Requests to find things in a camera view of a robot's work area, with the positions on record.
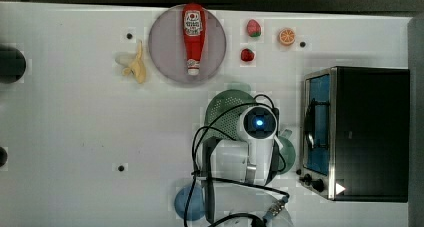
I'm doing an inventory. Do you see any green plastic strainer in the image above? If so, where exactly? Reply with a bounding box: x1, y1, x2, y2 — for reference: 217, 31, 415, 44
204, 89, 255, 141

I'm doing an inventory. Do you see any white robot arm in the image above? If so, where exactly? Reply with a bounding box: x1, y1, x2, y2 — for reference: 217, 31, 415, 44
202, 103, 283, 224

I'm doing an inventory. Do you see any red toy strawberry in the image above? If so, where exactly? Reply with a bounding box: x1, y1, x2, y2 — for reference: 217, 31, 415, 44
240, 48, 255, 62

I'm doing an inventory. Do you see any grey round plate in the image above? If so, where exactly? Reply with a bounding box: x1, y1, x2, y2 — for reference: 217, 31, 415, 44
148, 5, 226, 84

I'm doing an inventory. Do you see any yellow peeled toy banana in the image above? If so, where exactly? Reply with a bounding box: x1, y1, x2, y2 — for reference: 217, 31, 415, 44
115, 40, 147, 84

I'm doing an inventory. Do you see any green plastic mug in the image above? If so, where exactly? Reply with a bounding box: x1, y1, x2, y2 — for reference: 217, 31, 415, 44
278, 129, 296, 175

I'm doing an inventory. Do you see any pink toy peach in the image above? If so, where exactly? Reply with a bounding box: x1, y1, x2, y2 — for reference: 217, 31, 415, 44
246, 19, 262, 37

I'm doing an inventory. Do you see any red ketchup bottle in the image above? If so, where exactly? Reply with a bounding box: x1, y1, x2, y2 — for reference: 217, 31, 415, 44
182, 3, 206, 76

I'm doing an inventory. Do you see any blue plastic bowl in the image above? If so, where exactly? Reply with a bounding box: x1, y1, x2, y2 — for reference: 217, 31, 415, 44
174, 184, 205, 221

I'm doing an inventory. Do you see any orange slice toy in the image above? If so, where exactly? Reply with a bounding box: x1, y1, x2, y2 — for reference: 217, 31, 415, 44
279, 28, 296, 46

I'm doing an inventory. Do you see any black toaster oven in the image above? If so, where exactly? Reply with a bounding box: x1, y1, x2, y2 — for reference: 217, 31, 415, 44
297, 66, 410, 203

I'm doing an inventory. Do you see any black cylindrical cup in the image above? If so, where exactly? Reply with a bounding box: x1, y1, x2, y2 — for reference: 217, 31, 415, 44
0, 45, 26, 84

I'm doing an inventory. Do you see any dark round object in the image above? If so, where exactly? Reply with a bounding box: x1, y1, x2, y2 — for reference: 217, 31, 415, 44
0, 147, 8, 167

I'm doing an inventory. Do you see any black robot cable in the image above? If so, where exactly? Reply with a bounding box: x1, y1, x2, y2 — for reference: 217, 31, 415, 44
183, 93, 291, 227

